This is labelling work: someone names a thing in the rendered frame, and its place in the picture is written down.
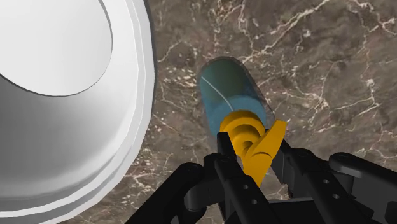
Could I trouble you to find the white bowl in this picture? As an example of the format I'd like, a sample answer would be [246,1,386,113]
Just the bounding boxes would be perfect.
[0,0,157,224]

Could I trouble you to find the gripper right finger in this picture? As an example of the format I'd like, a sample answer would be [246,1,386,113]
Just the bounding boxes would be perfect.
[271,137,397,224]

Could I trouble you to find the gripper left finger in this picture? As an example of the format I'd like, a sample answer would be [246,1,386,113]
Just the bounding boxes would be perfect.
[125,131,281,224]

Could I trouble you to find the blue spray bottle yellow nozzle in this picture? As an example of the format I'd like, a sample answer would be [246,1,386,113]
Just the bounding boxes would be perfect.
[197,56,288,188]

